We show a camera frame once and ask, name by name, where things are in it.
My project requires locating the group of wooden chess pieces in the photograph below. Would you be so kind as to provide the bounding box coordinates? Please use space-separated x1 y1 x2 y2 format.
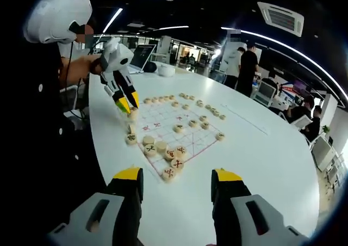
125 93 227 183

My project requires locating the purple wall screen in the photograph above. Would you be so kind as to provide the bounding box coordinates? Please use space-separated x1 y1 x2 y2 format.
293 79 308 93

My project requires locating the curved ceiling light strip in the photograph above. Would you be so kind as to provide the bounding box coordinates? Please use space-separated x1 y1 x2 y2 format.
220 26 348 100

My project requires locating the white mesh office chair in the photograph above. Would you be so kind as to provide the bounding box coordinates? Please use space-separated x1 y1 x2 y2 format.
254 81 278 107

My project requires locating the ceiling air conditioner vent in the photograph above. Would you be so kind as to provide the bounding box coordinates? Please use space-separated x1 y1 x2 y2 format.
257 1 305 38

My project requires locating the straight ceiling light strip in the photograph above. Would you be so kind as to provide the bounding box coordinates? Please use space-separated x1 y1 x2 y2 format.
102 8 123 34
157 25 190 31

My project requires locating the black cable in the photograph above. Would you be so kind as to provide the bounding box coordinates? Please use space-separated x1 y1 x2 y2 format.
64 35 109 119

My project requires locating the white office cabinet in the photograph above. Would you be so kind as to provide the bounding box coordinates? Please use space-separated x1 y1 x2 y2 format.
311 136 338 173

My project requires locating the white laptop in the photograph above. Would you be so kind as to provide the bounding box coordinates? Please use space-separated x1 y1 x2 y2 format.
127 44 158 75

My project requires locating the white worn device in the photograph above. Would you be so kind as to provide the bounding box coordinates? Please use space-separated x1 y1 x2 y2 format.
23 0 94 45

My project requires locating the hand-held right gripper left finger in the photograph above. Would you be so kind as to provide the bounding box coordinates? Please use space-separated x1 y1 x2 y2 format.
46 166 144 246

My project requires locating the white round pot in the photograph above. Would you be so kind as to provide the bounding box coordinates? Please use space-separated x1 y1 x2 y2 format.
157 64 176 77

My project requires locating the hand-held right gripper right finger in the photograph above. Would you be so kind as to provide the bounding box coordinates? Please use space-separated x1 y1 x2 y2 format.
211 168 311 246

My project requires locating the white red-lined chessboard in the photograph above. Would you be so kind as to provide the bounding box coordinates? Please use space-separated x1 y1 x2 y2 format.
133 101 225 181

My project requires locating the black round pouch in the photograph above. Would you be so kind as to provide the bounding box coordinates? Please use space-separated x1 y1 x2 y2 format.
143 61 159 73

